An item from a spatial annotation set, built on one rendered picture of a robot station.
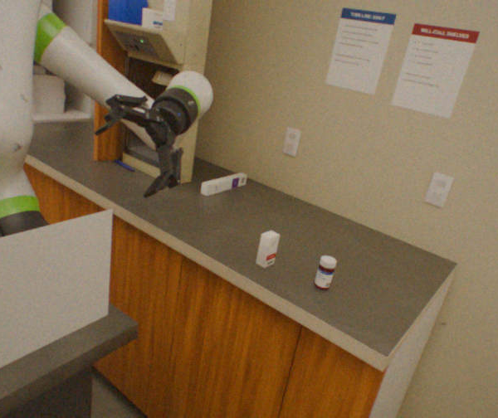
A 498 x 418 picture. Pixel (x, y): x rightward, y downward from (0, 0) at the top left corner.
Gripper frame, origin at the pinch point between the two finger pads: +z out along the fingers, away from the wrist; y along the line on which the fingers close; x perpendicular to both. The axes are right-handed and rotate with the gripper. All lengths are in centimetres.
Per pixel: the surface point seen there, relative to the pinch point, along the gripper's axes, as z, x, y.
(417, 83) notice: -93, 48, -42
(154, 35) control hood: -82, -23, 16
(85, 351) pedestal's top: 16.6, -23.2, -24.8
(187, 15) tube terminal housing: -91, -12, 16
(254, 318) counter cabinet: -19, -14, -60
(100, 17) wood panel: -100, -46, 32
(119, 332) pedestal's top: 9.8, -21.4, -28.3
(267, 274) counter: -26, -6, -52
